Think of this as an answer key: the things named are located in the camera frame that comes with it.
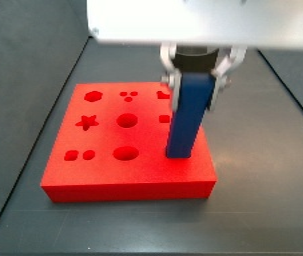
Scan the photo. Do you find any red foam shape board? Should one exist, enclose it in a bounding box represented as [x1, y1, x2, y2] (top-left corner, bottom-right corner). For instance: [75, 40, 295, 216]
[40, 82, 216, 202]

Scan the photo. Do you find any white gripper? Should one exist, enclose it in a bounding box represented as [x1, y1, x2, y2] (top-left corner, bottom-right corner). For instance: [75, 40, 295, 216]
[87, 0, 303, 111]

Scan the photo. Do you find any black curved holder block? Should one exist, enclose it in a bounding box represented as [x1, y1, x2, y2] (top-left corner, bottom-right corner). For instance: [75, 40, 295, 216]
[172, 46, 219, 73]

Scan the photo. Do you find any blue rectangular block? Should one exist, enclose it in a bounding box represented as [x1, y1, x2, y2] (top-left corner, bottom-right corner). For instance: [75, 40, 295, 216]
[165, 73, 215, 158]

